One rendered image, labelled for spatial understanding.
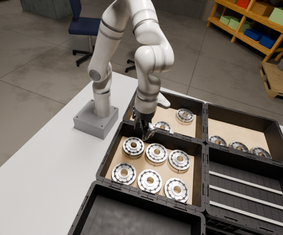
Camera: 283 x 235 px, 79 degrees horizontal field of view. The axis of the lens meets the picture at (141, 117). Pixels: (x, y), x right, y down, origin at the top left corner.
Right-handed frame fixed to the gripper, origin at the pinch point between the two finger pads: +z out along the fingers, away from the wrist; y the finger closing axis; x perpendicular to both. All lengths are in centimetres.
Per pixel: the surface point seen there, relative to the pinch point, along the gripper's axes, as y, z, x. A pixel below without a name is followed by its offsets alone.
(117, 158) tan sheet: -2.2, 17.3, -9.0
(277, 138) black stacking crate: 28, 10, 67
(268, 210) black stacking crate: 47, 18, 36
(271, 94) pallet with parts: -35, 94, 272
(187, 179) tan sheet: 21.0, 17.4, 13.9
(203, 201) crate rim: 31.3, 7.5, 7.9
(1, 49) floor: -307, 99, -69
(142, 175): 11.0, 14.5, -3.8
